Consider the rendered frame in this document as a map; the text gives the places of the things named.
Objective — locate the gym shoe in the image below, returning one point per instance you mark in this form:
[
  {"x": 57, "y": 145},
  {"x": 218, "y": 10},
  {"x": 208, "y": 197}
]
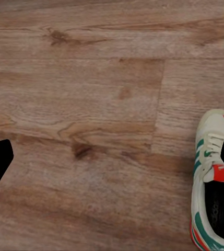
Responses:
[{"x": 207, "y": 207}]

